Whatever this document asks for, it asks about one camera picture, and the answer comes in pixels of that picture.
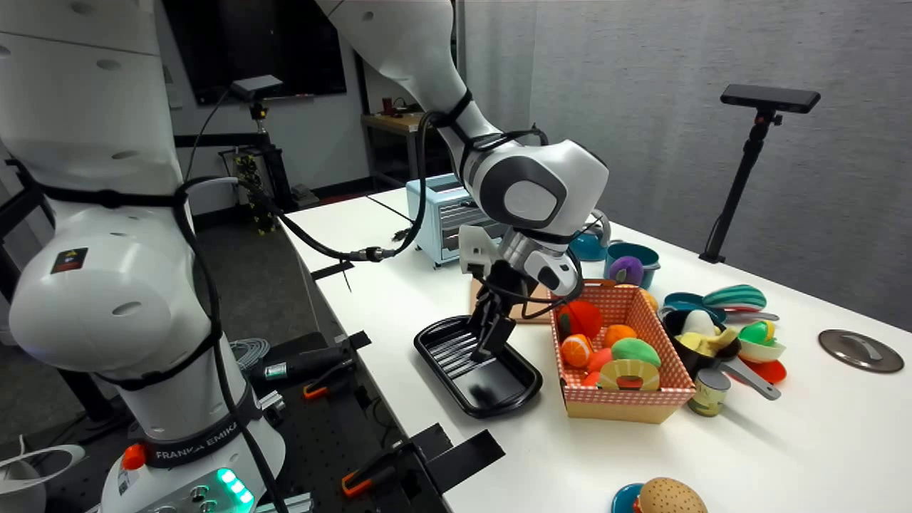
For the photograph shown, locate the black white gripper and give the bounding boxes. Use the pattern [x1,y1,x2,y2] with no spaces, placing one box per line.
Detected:
[471,231,585,362]

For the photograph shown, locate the black oven tray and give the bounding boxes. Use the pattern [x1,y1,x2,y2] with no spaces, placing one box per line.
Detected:
[411,314,544,421]

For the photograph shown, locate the red toy vegetable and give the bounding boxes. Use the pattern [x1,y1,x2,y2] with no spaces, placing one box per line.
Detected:
[555,299,603,342]

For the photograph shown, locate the peach orange toy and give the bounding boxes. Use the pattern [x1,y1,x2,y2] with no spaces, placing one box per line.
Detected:
[559,332,598,373]

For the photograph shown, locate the light blue toaster oven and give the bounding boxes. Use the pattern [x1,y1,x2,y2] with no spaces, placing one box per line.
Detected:
[405,171,499,271]

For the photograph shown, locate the teal toy kettle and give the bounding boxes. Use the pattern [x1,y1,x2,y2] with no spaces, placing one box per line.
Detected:
[566,228,612,265]

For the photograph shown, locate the small orange toy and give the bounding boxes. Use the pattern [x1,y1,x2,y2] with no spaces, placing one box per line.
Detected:
[602,322,640,351]

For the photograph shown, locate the purple toy vegetable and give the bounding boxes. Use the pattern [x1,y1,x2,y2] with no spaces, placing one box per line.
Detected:
[608,254,648,287]

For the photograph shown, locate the teal toy pot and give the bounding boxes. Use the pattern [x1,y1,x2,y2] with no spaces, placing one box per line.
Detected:
[602,240,665,289]

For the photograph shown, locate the teal toy utensils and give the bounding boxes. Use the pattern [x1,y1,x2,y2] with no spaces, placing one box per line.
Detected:
[660,282,783,325]

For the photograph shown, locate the toy tin can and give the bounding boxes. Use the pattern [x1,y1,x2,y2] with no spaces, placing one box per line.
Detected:
[686,366,732,419]

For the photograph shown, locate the burger plush toy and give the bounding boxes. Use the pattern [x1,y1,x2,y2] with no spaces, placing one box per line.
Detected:
[632,475,713,513]

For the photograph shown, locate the green white toy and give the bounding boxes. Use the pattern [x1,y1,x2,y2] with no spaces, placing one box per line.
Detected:
[734,319,783,366]

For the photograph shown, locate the grey toy spatula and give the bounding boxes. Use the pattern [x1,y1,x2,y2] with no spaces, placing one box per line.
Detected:
[724,355,783,401]

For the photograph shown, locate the red toy plate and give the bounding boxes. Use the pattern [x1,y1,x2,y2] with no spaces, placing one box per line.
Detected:
[749,355,789,386]

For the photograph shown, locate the tan wooden cutting board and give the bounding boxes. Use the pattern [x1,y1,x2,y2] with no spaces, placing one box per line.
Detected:
[464,274,565,326]

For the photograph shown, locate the red patterned cardboard basket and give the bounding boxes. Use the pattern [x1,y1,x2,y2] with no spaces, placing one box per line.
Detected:
[549,275,702,423]

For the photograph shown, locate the orange black clamp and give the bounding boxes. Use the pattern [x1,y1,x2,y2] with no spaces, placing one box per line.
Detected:
[298,364,361,405]
[337,453,408,502]

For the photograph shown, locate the wooden background shelf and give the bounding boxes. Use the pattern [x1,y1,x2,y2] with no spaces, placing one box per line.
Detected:
[361,106,432,185]

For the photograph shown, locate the teal round plate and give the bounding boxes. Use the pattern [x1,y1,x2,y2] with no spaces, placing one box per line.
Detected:
[610,480,649,513]

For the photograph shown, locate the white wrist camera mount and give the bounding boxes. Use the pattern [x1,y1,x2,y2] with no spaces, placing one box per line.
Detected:
[459,222,506,278]

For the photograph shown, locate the yellow pineapple ring toy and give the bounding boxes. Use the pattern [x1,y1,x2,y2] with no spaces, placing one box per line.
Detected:
[595,355,665,395]

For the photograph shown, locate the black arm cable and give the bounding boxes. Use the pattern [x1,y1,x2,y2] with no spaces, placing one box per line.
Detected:
[270,87,555,322]

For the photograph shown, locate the black handled screwdriver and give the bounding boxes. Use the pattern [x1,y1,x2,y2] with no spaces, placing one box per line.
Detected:
[247,342,357,386]

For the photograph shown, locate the small camera on stand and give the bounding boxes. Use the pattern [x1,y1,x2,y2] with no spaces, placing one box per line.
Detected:
[226,71,290,232]

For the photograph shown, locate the black wall monitor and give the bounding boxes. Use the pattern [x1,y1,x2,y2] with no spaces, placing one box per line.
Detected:
[160,0,350,107]

